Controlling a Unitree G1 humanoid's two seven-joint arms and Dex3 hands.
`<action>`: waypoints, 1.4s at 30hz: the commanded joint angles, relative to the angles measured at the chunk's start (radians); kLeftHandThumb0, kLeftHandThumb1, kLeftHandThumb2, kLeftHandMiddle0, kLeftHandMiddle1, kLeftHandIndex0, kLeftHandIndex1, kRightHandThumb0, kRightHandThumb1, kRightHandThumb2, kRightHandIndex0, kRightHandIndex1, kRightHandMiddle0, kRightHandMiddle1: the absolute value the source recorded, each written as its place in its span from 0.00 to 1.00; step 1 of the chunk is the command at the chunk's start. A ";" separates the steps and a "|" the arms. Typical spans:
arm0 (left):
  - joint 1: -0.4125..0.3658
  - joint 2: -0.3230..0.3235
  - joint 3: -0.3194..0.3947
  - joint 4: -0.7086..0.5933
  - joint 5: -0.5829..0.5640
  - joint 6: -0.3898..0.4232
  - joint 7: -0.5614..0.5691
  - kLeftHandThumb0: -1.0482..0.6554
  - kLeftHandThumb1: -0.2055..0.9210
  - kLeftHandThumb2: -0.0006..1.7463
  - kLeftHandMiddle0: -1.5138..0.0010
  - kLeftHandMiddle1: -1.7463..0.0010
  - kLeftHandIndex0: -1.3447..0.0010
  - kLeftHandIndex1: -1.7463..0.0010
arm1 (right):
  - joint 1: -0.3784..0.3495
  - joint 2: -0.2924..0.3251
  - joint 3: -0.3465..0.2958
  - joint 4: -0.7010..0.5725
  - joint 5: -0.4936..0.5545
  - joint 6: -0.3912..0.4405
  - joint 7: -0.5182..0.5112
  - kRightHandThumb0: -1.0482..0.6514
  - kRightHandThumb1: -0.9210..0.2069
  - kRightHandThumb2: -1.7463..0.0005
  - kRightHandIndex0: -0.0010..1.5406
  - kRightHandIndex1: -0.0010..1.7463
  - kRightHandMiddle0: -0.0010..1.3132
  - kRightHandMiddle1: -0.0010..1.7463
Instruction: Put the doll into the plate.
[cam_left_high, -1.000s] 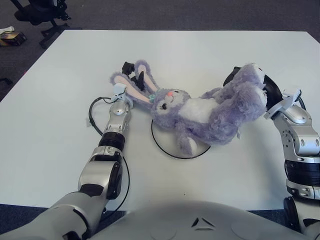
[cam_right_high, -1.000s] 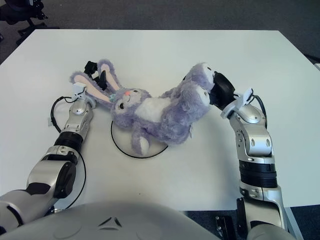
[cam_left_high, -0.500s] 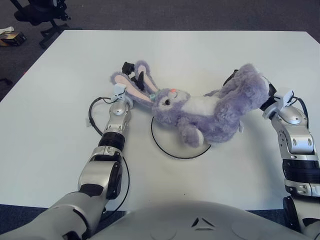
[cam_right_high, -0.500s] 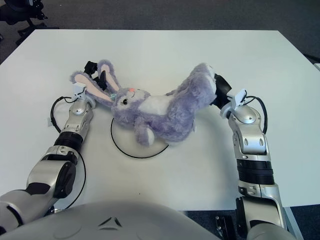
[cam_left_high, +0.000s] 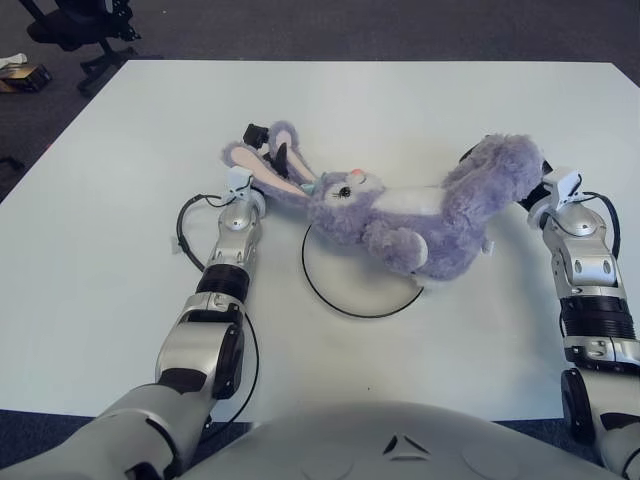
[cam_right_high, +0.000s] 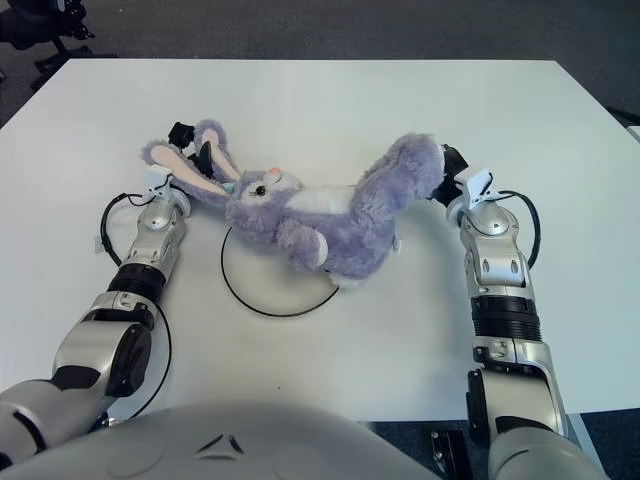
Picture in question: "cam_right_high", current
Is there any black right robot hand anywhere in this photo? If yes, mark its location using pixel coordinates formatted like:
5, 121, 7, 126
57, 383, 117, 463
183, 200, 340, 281
427, 143, 471, 206

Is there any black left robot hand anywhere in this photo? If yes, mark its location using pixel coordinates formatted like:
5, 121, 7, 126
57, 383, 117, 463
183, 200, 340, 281
167, 120, 216, 179

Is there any purple plush bunny doll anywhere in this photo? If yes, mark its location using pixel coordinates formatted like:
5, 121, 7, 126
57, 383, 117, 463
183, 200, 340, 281
139, 118, 446, 291

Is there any white plate with black rim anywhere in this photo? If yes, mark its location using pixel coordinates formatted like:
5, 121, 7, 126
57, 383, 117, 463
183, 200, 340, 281
221, 224, 341, 317

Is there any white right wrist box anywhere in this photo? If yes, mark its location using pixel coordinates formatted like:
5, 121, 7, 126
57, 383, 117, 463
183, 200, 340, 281
452, 169, 501, 209

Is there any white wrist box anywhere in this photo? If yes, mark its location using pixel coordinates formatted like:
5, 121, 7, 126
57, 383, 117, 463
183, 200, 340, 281
144, 167, 171, 194
452, 169, 501, 209

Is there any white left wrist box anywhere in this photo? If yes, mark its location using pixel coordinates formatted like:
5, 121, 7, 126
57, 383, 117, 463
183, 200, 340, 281
144, 167, 171, 194

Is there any black office chair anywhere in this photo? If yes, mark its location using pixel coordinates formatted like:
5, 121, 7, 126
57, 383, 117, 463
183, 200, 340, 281
0, 0, 119, 86

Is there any grey table leg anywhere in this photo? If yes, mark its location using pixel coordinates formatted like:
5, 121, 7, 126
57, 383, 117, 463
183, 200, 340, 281
564, 412, 599, 449

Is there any grey robot torso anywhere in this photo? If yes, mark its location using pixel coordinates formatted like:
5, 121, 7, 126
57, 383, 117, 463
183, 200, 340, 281
0, 399, 441, 480

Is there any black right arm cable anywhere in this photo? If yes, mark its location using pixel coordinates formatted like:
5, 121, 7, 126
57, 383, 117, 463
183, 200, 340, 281
499, 188, 542, 266

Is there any black metal bracket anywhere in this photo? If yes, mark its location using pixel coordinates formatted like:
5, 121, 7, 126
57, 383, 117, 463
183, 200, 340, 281
430, 430, 469, 480

